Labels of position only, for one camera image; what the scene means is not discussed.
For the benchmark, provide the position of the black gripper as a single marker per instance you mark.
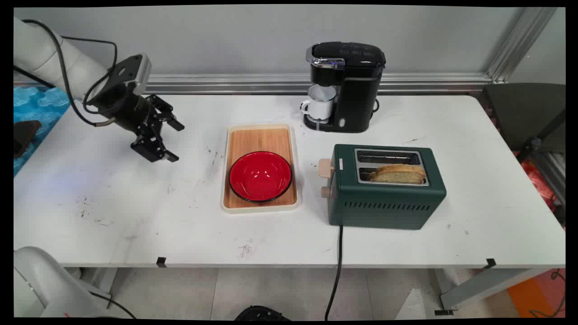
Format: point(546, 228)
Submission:
point(124, 110)

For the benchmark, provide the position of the beige toaster lever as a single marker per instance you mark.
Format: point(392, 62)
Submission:
point(325, 168)

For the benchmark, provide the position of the black tape piece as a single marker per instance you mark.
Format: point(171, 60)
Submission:
point(161, 261)
point(489, 263)

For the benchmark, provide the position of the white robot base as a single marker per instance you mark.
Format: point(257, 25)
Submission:
point(40, 284)

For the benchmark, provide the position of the grey table leg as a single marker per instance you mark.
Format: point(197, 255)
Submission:
point(487, 284)

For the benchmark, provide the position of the black coffee machine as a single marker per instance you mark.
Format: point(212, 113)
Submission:
point(356, 95)

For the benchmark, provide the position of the red bowl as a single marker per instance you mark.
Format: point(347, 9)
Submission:
point(260, 177)

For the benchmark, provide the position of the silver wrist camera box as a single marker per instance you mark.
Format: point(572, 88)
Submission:
point(135, 72)

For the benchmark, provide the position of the wooden tray with white rim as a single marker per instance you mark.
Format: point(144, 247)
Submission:
point(259, 140)

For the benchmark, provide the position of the black round floor object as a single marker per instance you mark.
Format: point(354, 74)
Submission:
point(262, 313)

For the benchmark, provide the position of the slanted aluminium post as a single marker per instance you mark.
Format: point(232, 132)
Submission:
point(519, 45)

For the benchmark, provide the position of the green two-slot toaster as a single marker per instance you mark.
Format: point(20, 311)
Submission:
point(384, 203)

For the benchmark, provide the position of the white enamel mug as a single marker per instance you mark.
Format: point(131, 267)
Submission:
point(321, 106)

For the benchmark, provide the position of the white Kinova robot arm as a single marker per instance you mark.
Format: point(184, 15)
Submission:
point(45, 54)

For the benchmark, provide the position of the red plastic bag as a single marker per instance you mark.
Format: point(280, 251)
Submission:
point(539, 183)

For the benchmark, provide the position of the blue bubble wrap sheet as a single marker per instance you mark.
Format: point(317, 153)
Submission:
point(36, 106)

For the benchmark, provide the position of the beige toaster knob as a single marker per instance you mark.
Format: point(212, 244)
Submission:
point(325, 192)

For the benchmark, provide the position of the dark brown object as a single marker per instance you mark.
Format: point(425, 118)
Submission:
point(26, 135)

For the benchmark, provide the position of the horizontal aluminium rail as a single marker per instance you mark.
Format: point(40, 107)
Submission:
point(271, 83)

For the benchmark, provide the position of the toasted bread slice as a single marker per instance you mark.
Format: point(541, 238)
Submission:
point(399, 174)

